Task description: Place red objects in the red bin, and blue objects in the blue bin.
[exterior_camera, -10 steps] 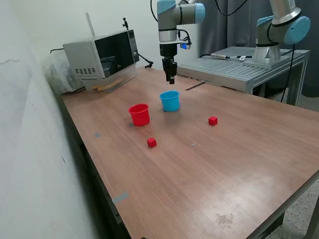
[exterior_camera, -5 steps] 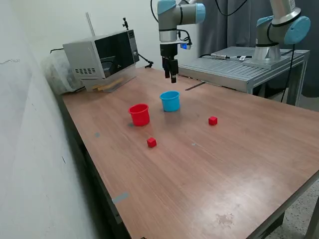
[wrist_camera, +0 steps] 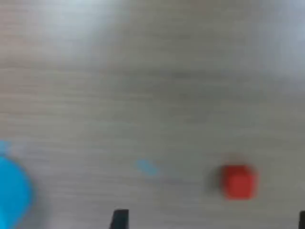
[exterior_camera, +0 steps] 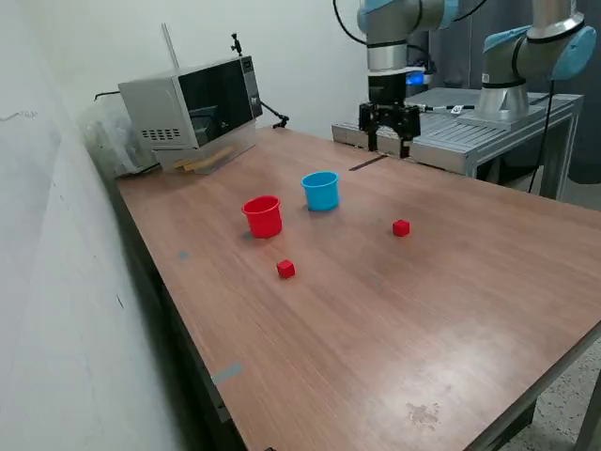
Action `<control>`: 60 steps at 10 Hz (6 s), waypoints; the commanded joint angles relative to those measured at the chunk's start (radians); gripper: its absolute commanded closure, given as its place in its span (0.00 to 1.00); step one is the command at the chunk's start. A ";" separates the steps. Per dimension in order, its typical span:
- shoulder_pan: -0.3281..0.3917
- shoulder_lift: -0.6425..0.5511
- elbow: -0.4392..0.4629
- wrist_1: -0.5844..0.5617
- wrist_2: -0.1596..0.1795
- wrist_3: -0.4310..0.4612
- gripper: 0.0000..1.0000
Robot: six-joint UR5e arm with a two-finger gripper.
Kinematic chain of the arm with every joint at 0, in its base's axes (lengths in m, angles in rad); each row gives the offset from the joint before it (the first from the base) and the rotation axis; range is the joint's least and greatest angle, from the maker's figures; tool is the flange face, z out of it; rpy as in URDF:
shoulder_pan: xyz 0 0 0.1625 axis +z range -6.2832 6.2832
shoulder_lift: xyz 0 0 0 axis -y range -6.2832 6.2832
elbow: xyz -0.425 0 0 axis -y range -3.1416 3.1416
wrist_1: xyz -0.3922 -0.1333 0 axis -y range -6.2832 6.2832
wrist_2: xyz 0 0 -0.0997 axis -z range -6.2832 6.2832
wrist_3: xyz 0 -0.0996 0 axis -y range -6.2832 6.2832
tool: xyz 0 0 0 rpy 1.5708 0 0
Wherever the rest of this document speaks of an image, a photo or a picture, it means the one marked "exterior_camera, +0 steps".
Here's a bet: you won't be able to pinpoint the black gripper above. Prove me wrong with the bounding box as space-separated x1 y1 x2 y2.
358 70 422 160

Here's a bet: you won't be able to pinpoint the black tape strip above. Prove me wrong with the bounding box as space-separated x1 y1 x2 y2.
348 154 390 173

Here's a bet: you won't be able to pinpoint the aluminium robot mounting table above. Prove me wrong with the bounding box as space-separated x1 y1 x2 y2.
331 86 586 201

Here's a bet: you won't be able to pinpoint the blue plastic cup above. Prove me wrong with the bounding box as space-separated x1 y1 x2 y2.
300 170 340 212

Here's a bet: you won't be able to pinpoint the clear plastic box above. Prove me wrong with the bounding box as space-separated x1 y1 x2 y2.
152 119 259 176

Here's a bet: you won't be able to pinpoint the red plastic cup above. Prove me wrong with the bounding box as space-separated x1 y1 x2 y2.
240 194 285 240

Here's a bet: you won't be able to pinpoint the silver microwave oven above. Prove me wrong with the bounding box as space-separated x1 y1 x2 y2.
116 54 264 152

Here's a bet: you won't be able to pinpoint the wooden sticks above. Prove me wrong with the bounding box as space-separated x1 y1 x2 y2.
173 146 235 173

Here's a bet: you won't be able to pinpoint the white thin rod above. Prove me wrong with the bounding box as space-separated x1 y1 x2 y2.
162 22 181 70

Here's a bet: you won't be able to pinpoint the clear plastic bag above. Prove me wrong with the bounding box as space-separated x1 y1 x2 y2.
77 91 161 180

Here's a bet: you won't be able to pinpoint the long grey tape strip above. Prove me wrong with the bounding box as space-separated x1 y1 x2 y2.
210 361 244 387

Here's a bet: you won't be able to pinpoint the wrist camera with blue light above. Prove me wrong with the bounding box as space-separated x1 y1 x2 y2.
404 67 436 88

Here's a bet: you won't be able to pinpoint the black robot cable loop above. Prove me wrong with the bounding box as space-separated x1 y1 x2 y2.
331 0 369 47

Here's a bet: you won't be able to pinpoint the black hanging power cable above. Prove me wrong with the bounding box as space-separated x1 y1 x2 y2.
530 79 558 194

